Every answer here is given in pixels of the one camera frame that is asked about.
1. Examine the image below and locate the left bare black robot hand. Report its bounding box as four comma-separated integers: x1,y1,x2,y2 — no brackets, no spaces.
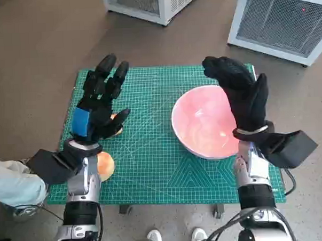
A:
66,53,133,144

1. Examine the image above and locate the right black gloved robot hand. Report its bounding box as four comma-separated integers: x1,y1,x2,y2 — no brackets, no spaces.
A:
201,53,271,134

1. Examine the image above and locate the twisted orange toy bread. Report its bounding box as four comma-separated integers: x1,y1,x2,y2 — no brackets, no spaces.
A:
109,113,124,136

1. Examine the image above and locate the round toy bread bun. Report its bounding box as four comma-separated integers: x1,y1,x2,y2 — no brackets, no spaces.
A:
97,151,116,182

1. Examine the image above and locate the pink bowl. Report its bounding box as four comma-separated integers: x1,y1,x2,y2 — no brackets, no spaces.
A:
170,85,242,162

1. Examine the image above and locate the green cutting mat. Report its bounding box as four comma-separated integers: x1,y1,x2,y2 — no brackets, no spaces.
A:
41,60,287,213

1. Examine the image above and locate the large white mesh cabinet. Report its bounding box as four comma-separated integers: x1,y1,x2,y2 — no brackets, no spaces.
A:
225,0,322,71

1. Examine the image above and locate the person's shoe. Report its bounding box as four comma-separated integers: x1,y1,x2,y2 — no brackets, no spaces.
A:
12,203,46,223

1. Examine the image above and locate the small white mesh cabinet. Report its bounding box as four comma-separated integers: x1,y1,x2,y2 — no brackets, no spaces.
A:
101,0,208,29

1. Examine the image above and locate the white shoe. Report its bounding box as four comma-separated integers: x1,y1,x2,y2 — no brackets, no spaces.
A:
146,229,162,241
191,227,208,241

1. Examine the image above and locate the left black wrist camera box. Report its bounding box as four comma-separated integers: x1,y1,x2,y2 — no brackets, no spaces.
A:
26,147,84,186

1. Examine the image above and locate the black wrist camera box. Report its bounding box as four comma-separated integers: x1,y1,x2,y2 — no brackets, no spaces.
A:
26,147,84,186
257,128,319,171

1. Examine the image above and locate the right black wrist camera box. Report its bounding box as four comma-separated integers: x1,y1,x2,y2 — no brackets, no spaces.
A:
257,128,319,171

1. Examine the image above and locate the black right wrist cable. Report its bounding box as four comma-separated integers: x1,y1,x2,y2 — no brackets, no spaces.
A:
282,167,299,196

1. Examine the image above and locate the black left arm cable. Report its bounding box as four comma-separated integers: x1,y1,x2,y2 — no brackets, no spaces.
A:
96,203,106,241

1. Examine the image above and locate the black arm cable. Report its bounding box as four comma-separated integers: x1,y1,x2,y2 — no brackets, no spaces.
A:
96,203,106,241
205,209,263,241

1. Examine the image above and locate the thin black floor cable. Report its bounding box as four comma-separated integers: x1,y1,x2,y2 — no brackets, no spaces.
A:
40,204,65,223

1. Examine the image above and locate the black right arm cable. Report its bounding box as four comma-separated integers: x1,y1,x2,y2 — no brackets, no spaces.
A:
205,209,263,241

